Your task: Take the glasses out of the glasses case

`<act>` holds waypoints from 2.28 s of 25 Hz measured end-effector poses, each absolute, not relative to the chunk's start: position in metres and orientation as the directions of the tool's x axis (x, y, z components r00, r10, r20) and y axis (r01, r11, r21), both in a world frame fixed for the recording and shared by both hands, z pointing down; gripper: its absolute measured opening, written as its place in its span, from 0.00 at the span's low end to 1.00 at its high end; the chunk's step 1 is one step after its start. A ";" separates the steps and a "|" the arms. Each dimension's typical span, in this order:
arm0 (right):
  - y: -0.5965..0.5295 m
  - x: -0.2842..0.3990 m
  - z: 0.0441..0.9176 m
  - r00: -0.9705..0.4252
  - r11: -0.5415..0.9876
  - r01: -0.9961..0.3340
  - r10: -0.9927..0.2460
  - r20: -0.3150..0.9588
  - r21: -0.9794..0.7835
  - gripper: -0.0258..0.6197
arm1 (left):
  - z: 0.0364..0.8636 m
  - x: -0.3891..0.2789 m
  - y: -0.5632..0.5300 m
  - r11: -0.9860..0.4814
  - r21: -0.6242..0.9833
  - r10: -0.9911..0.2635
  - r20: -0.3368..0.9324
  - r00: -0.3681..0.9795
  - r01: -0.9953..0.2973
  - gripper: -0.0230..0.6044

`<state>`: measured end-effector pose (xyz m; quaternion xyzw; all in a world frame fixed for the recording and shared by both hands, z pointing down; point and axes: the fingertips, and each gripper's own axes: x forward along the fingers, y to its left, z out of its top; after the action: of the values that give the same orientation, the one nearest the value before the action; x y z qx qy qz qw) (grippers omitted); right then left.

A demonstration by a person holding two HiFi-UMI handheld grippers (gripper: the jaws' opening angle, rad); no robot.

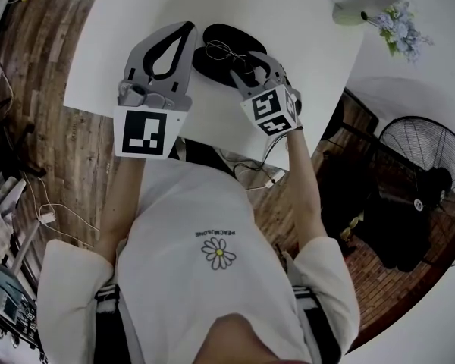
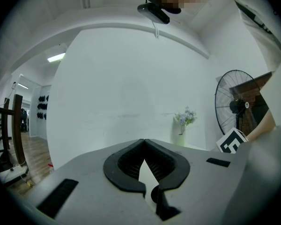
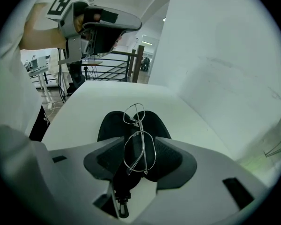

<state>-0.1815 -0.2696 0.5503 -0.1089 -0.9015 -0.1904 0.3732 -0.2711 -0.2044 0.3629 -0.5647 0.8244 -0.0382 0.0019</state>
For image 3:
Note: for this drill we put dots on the black glasses case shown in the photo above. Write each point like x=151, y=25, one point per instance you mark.
x=112, y=125

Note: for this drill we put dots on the white box appliance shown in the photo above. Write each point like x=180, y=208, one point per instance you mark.
x=38, y=62

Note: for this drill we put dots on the person's left hand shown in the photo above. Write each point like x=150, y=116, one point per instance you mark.
x=89, y=14

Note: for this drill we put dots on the person's black trousers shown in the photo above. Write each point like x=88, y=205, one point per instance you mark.
x=39, y=125

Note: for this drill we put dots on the white power strip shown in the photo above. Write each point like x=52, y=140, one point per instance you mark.
x=50, y=105

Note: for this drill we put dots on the rectangular ceiling light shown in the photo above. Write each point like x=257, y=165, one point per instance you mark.
x=150, y=39

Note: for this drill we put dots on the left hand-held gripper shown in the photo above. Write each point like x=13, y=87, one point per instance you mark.
x=71, y=44

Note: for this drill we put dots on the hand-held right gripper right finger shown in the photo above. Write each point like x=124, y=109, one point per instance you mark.
x=213, y=163

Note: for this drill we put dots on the white desk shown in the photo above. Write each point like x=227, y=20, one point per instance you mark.
x=41, y=72

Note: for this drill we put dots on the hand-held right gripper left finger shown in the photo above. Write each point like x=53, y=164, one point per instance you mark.
x=72, y=172

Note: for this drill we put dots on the brown wooden post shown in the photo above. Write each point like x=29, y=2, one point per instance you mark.
x=137, y=63

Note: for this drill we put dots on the black office chair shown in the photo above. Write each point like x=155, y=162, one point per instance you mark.
x=76, y=77

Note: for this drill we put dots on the black metal railing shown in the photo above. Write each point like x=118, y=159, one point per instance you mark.
x=112, y=72

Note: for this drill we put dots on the person's left forearm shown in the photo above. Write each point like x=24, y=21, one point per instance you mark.
x=41, y=32

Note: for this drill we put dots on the person's white shirt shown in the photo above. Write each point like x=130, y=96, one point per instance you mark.
x=7, y=90

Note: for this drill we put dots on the small wooden tabletop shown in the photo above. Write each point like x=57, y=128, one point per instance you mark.
x=92, y=63

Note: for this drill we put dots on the white hanging cloth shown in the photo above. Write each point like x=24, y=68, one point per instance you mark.
x=55, y=64

